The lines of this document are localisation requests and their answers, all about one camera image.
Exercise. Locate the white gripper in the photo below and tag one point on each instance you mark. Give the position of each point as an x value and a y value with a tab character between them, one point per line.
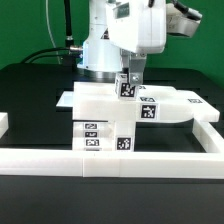
138	26

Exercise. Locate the white chair back frame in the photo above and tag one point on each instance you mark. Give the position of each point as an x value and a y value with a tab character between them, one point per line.
157	104

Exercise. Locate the white chair seat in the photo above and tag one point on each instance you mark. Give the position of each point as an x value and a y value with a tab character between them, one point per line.
93	136

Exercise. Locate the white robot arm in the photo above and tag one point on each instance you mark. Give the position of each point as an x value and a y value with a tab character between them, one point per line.
100	55

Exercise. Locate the white marker sheet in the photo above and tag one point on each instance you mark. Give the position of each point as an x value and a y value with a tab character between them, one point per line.
66	100

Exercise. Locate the white part at left edge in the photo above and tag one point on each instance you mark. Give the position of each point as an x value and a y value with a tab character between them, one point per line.
3	123

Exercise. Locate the white U-shaped fence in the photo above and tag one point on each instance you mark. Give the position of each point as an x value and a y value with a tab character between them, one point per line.
42	162

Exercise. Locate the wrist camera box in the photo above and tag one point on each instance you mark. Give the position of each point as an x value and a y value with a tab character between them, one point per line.
181	20

